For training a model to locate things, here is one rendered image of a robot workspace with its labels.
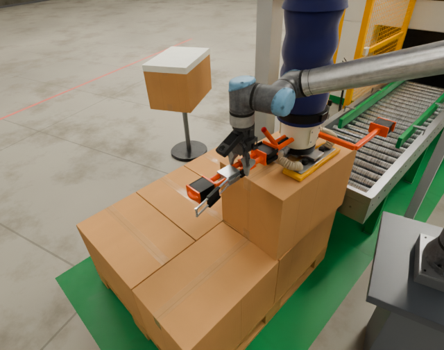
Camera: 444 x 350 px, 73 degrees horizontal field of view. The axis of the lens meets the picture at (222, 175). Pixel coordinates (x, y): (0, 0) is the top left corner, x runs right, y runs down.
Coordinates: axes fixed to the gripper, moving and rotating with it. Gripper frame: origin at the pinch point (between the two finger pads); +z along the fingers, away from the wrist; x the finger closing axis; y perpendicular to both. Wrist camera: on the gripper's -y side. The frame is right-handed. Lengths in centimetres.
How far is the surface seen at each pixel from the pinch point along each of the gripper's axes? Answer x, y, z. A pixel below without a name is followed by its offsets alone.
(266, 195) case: -6.8, 10.2, 15.3
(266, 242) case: -9.1, 10.1, 44.3
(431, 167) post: -42, 135, 47
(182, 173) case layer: 75, 21, 52
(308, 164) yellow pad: -10.3, 35.6, 9.8
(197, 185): 1.1, -20.0, -3.1
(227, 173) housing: -0.6, -6.2, -2.2
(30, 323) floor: 83, -97, 106
